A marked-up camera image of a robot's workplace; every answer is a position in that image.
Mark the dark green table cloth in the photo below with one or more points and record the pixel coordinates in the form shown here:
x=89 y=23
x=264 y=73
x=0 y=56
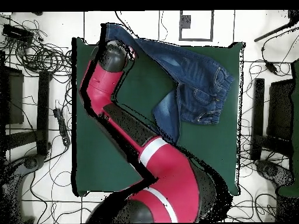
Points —
x=210 y=151

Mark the black power strip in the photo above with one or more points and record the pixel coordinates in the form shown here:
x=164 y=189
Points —
x=62 y=127

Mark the black wheeled chair base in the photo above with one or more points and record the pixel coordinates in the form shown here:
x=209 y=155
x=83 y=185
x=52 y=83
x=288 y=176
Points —
x=31 y=162
x=272 y=171

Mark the dark flat panel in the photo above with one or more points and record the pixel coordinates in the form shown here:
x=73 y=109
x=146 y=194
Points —
x=15 y=98
x=280 y=109

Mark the blue denim jeans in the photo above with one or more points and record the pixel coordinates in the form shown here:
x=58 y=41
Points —
x=201 y=88

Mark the black electronics box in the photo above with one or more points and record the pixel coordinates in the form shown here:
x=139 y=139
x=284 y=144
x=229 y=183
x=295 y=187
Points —
x=17 y=33

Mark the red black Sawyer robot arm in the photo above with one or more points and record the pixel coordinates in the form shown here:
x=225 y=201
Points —
x=168 y=168

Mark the black power adapter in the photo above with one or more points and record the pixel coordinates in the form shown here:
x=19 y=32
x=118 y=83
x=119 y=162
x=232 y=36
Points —
x=271 y=66

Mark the black tripod pole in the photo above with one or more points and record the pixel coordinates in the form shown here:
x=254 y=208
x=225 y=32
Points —
x=271 y=33

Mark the black stand base frame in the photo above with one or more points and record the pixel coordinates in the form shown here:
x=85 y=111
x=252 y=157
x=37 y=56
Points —
x=43 y=112
x=258 y=112

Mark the grey square floor frame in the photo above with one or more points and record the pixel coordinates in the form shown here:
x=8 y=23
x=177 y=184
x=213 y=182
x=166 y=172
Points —
x=185 y=22

